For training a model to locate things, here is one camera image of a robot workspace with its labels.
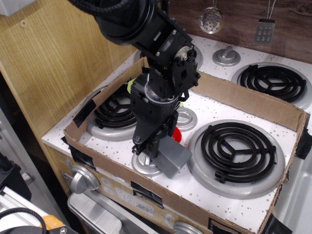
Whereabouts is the black burner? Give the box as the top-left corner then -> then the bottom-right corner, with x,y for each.
95,84 -> 137,129
200,122 -> 276,184
236,64 -> 307,103

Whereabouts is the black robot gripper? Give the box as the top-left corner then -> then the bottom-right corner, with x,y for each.
130,73 -> 180,158

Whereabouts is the grey pepper shaker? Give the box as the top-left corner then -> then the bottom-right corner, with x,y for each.
152,136 -> 192,178

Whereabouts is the silver oven door handle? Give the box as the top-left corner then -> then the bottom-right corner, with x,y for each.
67,192 -> 157,234

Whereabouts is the silver knob stovetop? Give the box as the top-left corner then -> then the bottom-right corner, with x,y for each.
213,46 -> 241,67
132,153 -> 162,177
176,107 -> 197,132

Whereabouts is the hanging silver slotted spoon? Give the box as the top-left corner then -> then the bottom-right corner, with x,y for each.
199,0 -> 224,34

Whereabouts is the silver knob centre stovetop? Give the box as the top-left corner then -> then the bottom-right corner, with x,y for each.
176,107 -> 197,132

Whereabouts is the back right black burner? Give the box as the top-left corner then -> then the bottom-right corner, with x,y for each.
236,64 -> 307,103

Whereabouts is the silver oven knob bottom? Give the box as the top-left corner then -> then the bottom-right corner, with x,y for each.
173,221 -> 203,234

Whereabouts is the light green plastic plate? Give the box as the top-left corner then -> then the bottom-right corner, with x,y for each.
127,78 -> 135,94

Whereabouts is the brown cardboard box frame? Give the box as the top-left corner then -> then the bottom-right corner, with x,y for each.
64,59 -> 312,234

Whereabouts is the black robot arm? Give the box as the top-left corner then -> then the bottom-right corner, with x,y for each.
72,0 -> 200,158

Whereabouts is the front left black burner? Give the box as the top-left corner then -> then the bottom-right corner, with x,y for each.
95,84 -> 137,129

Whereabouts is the silver oven knob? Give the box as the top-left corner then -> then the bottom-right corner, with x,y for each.
173,221 -> 203,234
70,164 -> 100,194

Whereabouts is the silver knob back stovetop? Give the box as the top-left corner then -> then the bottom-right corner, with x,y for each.
213,46 -> 241,67

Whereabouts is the front right black burner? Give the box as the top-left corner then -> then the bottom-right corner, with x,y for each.
200,122 -> 276,184

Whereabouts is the silver knob front stovetop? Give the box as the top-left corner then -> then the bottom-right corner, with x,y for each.
132,153 -> 162,177

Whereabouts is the black braided cable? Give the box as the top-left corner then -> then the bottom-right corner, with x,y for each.
0,207 -> 47,234

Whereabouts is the red white toy sushi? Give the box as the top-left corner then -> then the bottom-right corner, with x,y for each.
172,127 -> 182,143

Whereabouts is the hanging silver spatula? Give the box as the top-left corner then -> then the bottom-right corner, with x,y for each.
253,0 -> 276,45

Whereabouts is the silver oven front knob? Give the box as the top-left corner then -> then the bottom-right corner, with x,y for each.
70,164 -> 100,194

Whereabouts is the oven clock display sticker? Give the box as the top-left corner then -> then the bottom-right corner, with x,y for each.
115,188 -> 155,216

